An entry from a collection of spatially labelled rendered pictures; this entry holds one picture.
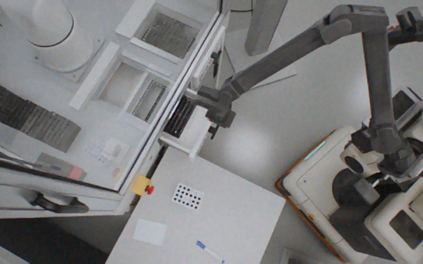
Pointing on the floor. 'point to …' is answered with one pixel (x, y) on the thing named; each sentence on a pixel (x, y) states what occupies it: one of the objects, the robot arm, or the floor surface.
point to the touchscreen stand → (258, 40)
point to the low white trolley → (225, 190)
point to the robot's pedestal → (289, 256)
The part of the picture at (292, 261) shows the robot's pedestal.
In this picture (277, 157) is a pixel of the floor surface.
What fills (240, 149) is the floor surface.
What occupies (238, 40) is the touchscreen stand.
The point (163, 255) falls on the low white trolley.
